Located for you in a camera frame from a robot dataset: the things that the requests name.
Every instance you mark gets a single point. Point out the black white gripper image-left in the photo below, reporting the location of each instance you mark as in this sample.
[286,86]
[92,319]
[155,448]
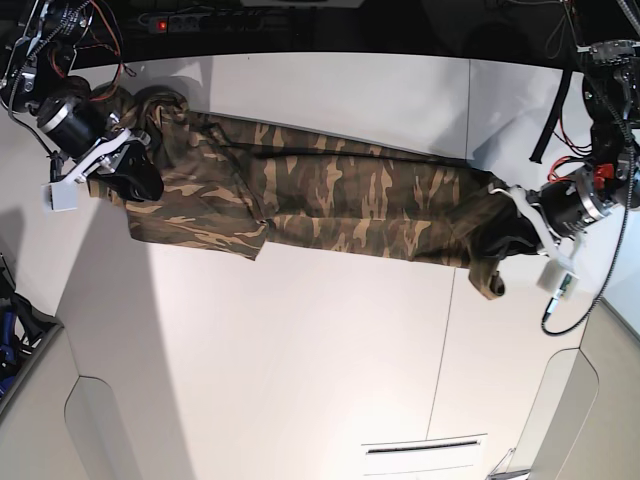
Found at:
[91,143]

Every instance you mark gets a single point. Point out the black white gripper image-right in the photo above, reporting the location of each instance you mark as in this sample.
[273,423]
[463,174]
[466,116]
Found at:
[562,209]

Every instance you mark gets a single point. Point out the camouflage T-shirt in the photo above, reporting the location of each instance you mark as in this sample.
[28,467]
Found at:
[233,185]

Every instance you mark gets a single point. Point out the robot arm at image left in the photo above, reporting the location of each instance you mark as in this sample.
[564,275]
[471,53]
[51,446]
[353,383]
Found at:
[40,52]

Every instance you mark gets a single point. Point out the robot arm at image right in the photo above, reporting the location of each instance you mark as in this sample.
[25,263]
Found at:
[600,40]

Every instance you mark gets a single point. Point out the black power strip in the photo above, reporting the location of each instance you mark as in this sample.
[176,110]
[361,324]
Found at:
[198,23]

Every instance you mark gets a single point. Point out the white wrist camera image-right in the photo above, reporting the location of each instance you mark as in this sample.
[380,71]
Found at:
[558,279]

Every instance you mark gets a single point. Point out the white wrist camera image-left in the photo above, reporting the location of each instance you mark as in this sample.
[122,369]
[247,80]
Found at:
[60,196]

